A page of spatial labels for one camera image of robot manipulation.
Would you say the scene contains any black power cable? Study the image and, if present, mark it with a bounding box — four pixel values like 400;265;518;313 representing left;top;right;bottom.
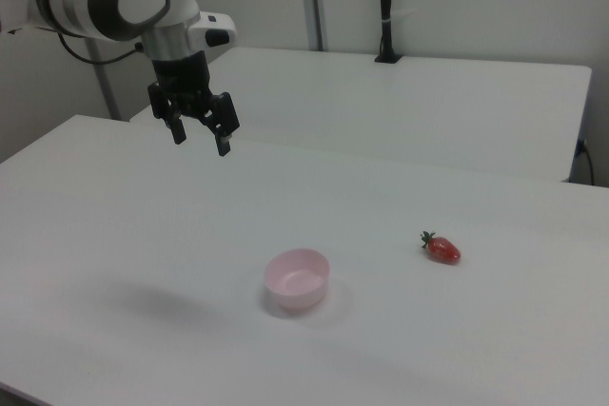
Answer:
576;138;597;186

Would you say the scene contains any red toy strawberry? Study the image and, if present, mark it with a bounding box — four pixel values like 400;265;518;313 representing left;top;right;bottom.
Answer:
419;230;462;265

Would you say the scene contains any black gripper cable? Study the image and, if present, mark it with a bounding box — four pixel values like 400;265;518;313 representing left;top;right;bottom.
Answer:
55;30;146;66

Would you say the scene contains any pink plastic bowl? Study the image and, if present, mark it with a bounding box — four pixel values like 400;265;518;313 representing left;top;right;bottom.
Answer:
264;247;332;311

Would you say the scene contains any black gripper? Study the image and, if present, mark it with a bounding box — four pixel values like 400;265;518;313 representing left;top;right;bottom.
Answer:
147;52;241;158

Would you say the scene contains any white side table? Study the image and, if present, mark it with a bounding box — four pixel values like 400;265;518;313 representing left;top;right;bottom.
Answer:
128;47;593;184

